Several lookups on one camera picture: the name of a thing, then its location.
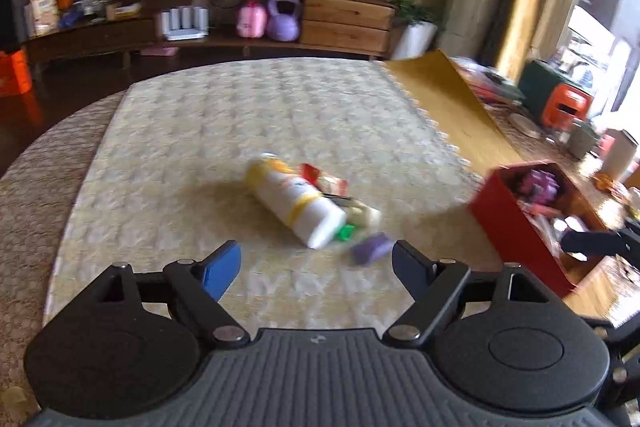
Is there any pale pink sticky note pad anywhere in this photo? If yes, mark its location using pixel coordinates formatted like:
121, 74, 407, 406
350, 232, 394, 267

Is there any cream quilted table mat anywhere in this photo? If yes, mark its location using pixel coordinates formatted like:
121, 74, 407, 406
42, 57, 501, 329

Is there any orange snack wrapper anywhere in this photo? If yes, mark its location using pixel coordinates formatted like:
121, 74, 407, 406
595, 174, 629, 194

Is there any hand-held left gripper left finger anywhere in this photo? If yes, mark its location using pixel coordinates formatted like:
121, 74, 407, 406
95, 241, 251, 350

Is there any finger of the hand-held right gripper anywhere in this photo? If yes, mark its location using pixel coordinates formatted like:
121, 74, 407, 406
560, 219, 640, 259

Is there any pale green mug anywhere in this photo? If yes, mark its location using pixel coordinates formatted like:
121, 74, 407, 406
570, 119, 601, 160

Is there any white and yellow bottle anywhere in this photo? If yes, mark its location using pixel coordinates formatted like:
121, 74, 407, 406
245, 154, 347, 250

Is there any white router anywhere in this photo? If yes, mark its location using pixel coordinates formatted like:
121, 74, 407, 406
161, 7, 210, 42

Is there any purple kettlebell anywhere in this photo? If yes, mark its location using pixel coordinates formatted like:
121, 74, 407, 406
266, 0, 302, 42

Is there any white snack box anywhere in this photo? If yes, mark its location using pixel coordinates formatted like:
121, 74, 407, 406
27, 0, 60, 35

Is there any small cardboard box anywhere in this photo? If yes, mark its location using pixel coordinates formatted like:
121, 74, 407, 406
105, 2, 143, 20

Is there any pink toy case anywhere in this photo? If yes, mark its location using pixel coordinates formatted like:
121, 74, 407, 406
236, 2, 267, 38

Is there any white thermos mug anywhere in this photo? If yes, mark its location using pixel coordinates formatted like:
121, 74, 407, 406
600, 129, 639, 182

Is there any yellow wood-pattern mat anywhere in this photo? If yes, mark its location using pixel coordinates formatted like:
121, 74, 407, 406
382, 49, 526, 180

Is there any red tin box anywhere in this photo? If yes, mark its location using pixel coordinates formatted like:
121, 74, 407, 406
469, 162, 621, 299

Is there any white plant pot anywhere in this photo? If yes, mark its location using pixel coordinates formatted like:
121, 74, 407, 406
390, 22, 439, 60

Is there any stack of books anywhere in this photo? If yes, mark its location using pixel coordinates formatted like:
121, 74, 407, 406
452, 57, 526, 105

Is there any wooden media cabinet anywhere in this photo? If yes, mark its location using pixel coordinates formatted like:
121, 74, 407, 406
22, 0, 398, 64

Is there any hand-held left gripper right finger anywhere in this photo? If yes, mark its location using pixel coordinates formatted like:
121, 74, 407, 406
382, 241, 553, 350

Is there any red snack packet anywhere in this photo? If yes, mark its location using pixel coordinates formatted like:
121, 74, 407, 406
299, 163, 349, 198

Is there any black cabinet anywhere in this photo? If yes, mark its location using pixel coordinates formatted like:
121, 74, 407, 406
0, 0, 43, 48

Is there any white round lid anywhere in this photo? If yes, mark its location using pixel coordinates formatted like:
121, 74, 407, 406
507, 113, 541, 139

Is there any orange and green tissue box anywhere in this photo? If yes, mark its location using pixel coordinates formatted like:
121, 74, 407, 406
517, 59, 596, 131

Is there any orange gift bag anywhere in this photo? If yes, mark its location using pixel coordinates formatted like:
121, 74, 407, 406
0, 49, 34, 98

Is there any cream and green small toy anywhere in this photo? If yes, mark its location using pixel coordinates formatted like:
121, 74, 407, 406
336, 201, 384, 243

